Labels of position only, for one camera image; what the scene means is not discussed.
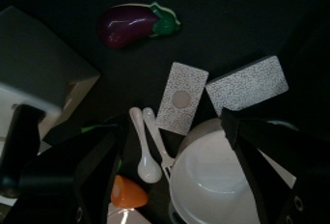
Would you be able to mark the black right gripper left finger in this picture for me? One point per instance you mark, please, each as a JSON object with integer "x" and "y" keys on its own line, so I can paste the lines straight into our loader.
{"x": 55, "y": 182}

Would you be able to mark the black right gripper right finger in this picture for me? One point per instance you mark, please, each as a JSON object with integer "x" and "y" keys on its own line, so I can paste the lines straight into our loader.
{"x": 291, "y": 170}

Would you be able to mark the white rice bowl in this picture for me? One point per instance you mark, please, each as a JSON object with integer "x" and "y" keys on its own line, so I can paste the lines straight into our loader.
{"x": 206, "y": 182}

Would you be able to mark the orange toy carrot piece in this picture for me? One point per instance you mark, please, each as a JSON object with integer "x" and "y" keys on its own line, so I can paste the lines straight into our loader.
{"x": 127, "y": 194}

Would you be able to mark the white plastic spoon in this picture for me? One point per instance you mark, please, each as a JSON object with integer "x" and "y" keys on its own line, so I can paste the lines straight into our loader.
{"x": 148, "y": 170}

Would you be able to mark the plain speckled grey card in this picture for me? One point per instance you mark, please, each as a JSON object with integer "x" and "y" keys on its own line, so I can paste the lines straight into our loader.
{"x": 248, "y": 86}

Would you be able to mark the white plastic fork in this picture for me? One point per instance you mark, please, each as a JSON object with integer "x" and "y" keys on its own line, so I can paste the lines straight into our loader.
{"x": 154, "y": 129}

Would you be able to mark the speckled card with round mark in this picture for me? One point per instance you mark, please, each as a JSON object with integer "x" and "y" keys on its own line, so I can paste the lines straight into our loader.
{"x": 182, "y": 79}

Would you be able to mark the grey wooden knife block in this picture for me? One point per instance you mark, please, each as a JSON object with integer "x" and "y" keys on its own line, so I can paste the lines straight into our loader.
{"x": 39, "y": 57}

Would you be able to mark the purple toy eggplant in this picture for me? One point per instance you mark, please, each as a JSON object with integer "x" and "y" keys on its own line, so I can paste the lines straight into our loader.
{"x": 124, "y": 28}

